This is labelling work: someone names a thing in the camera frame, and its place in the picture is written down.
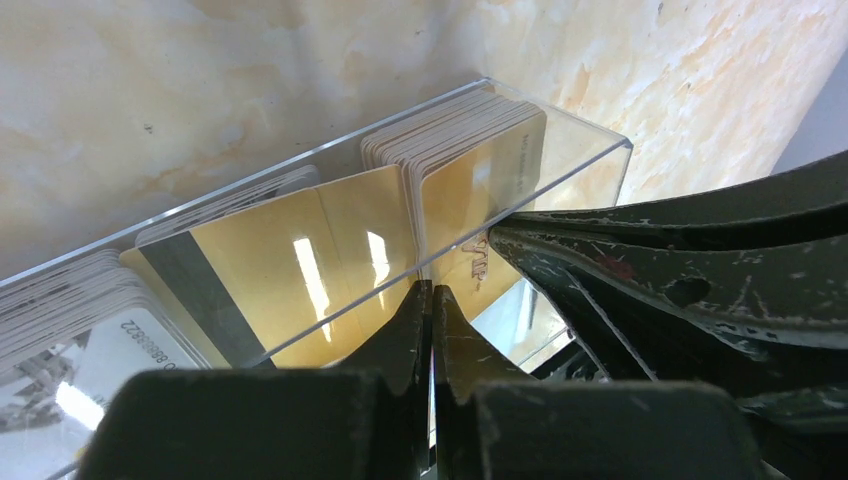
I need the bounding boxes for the gold credit card stack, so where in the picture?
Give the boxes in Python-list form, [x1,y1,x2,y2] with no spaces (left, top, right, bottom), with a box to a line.
[360,89,547,320]

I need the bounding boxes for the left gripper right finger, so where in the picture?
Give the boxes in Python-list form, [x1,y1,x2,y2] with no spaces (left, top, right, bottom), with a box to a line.
[432,285,762,479]

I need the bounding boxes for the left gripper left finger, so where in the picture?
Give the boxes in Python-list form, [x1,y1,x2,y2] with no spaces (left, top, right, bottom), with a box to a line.
[77,280,432,479]

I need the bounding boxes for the clear plastic card box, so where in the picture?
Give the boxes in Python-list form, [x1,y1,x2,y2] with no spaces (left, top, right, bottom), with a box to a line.
[1,79,633,479]

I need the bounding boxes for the black card holder wallet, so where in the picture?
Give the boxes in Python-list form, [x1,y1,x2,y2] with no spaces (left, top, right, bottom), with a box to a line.
[471,279,574,373]

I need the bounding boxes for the silver credit card stack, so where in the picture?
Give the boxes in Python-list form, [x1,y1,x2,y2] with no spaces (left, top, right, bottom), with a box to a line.
[0,165,323,480]

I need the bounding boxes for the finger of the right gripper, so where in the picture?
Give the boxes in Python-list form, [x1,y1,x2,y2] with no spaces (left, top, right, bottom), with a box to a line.
[490,225,847,411]
[506,152,847,251]

